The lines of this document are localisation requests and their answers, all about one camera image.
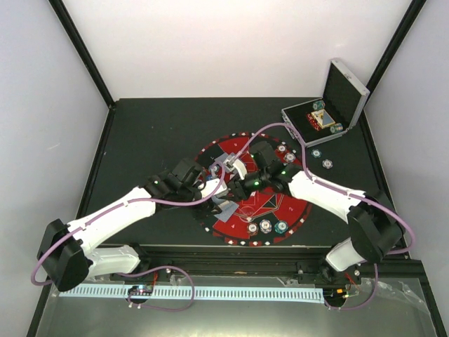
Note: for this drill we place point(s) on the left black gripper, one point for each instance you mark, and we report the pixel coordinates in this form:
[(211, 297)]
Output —
[(205, 210)]

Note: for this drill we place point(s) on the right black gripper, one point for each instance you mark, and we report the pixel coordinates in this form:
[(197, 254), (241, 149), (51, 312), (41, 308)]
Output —
[(238, 188)]

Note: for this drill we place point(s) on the blue playing card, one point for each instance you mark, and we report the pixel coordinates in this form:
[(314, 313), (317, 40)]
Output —
[(221, 158), (226, 212)]

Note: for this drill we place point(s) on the clear round dealer button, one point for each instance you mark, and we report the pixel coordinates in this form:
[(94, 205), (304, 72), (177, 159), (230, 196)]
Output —
[(246, 214)]

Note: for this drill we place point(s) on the grey white chip stack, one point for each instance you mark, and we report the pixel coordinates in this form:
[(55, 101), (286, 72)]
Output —
[(327, 164)]

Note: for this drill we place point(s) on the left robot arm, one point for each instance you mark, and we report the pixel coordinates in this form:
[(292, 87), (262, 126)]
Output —
[(71, 252)]

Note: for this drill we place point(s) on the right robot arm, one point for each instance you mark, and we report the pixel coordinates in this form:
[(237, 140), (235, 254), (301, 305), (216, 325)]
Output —
[(374, 228)]

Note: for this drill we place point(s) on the round red black poker mat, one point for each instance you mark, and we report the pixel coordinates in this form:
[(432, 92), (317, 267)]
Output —
[(266, 203)]

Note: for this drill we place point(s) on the red dice in case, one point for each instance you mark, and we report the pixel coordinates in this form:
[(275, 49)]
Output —
[(313, 122)]

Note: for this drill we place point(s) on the pyramid card box in case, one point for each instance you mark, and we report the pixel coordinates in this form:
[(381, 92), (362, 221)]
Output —
[(323, 119)]

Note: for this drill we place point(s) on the green chip stack case front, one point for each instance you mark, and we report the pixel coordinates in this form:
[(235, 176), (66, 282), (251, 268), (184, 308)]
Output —
[(336, 128)]

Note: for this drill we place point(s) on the green chip stack in case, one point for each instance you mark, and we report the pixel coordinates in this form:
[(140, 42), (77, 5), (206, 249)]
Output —
[(318, 105)]

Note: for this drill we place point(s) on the aluminium poker case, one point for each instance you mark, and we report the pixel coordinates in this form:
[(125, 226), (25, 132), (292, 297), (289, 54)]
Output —
[(345, 97)]

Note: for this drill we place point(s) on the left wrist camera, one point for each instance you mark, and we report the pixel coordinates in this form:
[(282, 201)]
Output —
[(211, 188)]

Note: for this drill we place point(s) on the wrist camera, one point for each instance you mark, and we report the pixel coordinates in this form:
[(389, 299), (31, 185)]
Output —
[(211, 188), (234, 165)]

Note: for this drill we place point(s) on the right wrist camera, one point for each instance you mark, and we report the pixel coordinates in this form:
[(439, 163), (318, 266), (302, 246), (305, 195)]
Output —
[(234, 165)]

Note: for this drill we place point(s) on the white slotted cable duct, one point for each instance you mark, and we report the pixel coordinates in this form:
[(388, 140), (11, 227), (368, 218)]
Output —
[(233, 293)]

